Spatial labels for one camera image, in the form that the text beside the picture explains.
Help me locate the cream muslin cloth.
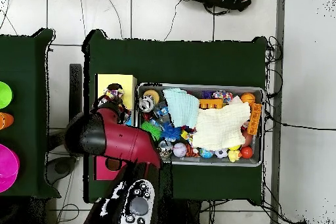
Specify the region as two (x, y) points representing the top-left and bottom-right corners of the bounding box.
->
(191, 101), (252, 152)

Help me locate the green-clothed side table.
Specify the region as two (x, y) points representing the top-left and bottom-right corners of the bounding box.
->
(0, 27), (62, 200)

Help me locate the green spiky ball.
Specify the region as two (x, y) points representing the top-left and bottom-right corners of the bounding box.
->
(140, 120), (163, 141)

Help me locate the dark green table cloth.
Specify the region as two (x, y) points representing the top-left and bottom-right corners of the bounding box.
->
(81, 28), (269, 204)

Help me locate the orange plastic grid tray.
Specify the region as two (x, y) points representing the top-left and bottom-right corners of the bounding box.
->
(246, 102), (263, 136)

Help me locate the wooden three-hole box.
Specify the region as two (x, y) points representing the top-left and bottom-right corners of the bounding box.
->
(93, 73), (138, 182)

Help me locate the orange toy basketball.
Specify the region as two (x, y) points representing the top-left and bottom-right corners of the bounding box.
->
(240, 92), (257, 106)

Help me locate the orange plastic cup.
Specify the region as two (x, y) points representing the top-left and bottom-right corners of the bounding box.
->
(0, 112), (15, 131)

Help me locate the silver mesh bin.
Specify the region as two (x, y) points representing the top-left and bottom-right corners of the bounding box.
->
(135, 81), (265, 168)

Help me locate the black power cable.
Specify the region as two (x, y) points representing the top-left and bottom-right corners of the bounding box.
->
(264, 110), (336, 132)

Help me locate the red-orange ball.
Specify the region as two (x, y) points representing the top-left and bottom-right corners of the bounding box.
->
(240, 146), (253, 160)

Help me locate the crushed drink can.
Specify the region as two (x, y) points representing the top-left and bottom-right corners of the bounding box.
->
(138, 94), (156, 113)

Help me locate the blue spiky ball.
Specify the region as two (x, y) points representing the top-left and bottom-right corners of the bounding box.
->
(160, 123), (182, 143)

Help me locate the orange plastic toy block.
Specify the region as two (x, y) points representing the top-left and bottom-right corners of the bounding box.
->
(198, 98), (226, 110)

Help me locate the white baseball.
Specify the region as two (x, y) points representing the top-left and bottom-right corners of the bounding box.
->
(173, 142), (188, 158)

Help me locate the mint green muslin cloth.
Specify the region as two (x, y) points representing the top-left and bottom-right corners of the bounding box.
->
(161, 87), (200, 129)

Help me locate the magenta plastic bowl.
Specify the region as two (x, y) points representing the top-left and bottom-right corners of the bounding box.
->
(0, 143), (21, 194)

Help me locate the yellow rubber duck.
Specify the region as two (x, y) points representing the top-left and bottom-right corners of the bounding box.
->
(226, 148), (243, 164)

